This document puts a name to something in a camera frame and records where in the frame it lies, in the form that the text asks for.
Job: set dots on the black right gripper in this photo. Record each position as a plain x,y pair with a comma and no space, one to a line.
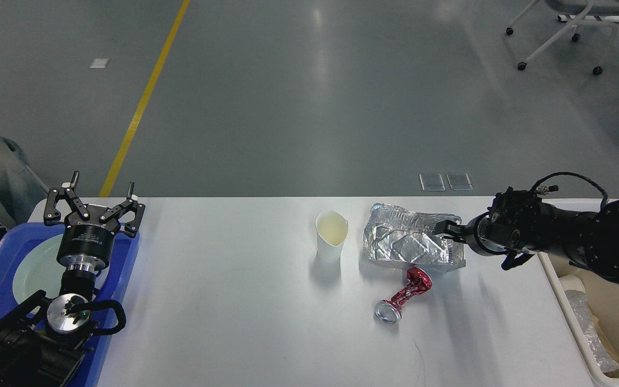
469,234

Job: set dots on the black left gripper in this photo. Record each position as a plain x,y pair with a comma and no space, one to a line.
85,244

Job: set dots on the aluminium foil tray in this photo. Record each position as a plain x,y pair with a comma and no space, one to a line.
396,237

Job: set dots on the mint green plate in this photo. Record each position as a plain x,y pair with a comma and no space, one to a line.
40,273

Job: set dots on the crushed red can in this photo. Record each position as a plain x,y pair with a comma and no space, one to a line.
389,310

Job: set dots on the white paper cup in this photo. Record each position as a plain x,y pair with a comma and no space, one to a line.
331,233

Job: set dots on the aluminium foil sheet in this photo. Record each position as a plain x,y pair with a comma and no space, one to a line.
586,321

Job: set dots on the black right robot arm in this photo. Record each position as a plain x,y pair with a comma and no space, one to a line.
519,224

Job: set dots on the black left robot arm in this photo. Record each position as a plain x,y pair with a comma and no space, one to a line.
44,340

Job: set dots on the blue plastic tray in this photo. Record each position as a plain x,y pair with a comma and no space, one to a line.
23,238

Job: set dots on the white cup in bin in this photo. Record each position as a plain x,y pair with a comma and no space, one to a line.
572,283

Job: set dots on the white table foot bar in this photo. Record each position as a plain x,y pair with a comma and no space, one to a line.
613,19

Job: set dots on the white office chair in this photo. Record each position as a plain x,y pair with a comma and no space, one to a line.
581,9

